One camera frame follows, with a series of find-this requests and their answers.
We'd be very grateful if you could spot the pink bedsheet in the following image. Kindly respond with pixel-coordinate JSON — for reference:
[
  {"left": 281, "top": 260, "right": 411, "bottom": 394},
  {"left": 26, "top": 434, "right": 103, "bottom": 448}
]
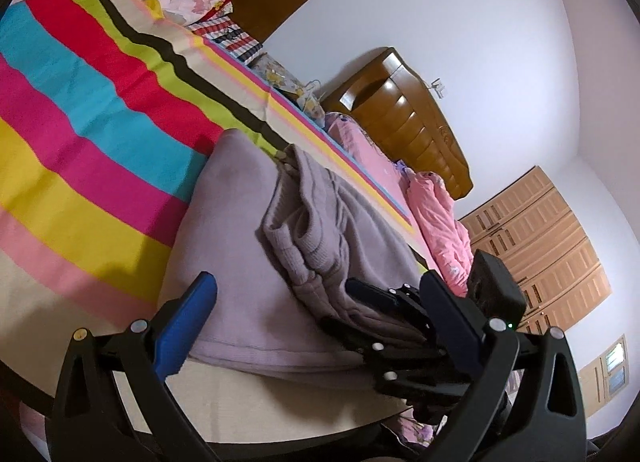
[{"left": 324, "top": 110, "right": 416, "bottom": 203}]

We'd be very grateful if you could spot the wall hook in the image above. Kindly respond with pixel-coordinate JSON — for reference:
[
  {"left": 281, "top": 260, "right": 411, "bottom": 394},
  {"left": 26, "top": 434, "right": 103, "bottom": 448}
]
[{"left": 425, "top": 76, "right": 449, "bottom": 101}]

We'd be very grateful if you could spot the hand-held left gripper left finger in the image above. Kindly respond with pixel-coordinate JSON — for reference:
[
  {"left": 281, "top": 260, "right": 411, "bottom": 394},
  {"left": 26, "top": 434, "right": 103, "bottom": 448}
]
[{"left": 45, "top": 271, "right": 221, "bottom": 462}]

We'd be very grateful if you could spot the yellow floral pillow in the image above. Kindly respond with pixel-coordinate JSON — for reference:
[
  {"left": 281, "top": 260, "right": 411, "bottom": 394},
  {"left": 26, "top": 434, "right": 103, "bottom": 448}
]
[{"left": 251, "top": 53, "right": 327, "bottom": 119}]

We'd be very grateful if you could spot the pink padded jacket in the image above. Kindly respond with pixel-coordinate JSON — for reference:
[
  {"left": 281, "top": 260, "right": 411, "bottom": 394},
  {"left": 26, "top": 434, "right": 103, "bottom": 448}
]
[{"left": 404, "top": 169, "right": 477, "bottom": 299}]

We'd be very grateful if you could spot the plaid cloth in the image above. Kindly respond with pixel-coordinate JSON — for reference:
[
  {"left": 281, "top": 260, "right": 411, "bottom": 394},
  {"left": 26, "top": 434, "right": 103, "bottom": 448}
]
[{"left": 189, "top": 16, "right": 267, "bottom": 63}]

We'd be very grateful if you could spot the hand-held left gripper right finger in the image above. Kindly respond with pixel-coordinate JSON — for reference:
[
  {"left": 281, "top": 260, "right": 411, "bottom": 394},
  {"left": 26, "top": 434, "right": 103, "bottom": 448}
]
[{"left": 417, "top": 271, "right": 589, "bottom": 462}]

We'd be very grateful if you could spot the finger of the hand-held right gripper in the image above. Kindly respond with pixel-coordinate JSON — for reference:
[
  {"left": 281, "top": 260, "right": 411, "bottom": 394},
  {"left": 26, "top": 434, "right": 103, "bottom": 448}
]
[
  {"left": 345, "top": 277, "right": 437, "bottom": 343},
  {"left": 319, "top": 316, "right": 472, "bottom": 397}
]

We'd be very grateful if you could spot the curved wooden headboard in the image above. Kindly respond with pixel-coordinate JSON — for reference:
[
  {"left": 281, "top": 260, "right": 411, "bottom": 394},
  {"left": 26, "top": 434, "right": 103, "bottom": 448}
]
[{"left": 320, "top": 46, "right": 474, "bottom": 201}]

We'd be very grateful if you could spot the light wooden wardrobe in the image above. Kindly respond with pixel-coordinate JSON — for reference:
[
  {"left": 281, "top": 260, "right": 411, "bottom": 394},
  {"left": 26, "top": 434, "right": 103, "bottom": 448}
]
[{"left": 457, "top": 165, "right": 612, "bottom": 339}]

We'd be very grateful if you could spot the mauve knit sweater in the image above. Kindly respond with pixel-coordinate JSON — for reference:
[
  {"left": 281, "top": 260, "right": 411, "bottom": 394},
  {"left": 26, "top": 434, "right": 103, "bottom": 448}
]
[{"left": 157, "top": 129, "right": 451, "bottom": 378}]

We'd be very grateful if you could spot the wooden framed window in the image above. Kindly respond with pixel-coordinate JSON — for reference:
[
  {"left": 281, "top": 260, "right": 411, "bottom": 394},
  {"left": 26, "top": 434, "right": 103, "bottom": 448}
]
[{"left": 576, "top": 333, "right": 632, "bottom": 419}]

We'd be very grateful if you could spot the colourful striped blanket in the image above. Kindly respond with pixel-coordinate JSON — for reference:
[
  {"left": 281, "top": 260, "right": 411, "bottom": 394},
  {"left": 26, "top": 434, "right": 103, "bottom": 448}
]
[{"left": 0, "top": 0, "right": 436, "bottom": 443}]

